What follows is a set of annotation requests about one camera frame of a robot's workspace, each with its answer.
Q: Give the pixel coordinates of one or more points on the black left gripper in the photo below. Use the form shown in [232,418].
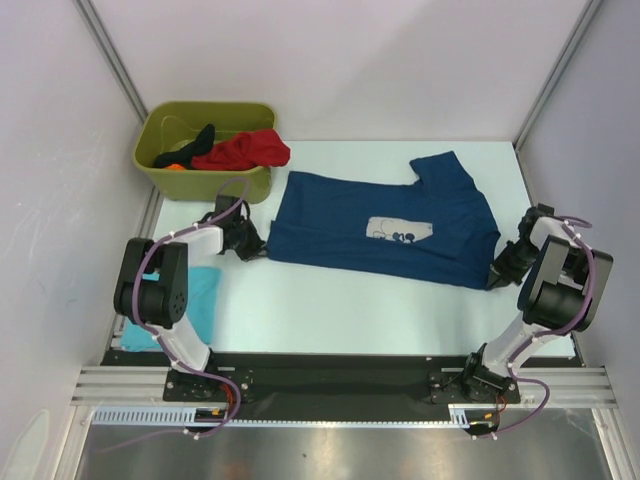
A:
[256,247]

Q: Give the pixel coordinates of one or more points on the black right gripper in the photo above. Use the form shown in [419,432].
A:
[505,265]

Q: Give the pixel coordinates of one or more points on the navy blue t shirt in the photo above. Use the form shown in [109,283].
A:
[438,229]

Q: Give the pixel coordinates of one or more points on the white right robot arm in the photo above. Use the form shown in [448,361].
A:
[562,281]

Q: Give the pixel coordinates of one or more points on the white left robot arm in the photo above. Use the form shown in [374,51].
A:
[152,285]

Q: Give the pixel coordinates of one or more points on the folded turquoise t shirt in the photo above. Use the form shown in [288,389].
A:
[203,285]

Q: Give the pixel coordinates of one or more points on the red t shirt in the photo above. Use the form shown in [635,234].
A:
[245,151]

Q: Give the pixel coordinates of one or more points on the black garment in bin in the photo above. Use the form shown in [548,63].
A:
[201,145]

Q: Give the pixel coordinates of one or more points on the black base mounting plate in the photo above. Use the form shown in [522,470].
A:
[347,384]

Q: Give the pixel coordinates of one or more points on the olive green plastic bin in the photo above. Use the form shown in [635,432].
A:
[173,125]

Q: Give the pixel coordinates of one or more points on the aluminium frame rail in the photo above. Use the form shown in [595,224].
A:
[570,387]

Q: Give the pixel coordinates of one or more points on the white slotted cable duct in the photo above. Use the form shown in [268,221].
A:
[208,417]

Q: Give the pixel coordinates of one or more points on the right aluminium corner post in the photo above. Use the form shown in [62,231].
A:
[570,48]

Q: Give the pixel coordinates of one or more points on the aluminium corner post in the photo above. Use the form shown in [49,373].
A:
[99,33]
[570,48]

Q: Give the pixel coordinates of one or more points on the left aluminium corner post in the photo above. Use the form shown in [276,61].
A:
[99,33]

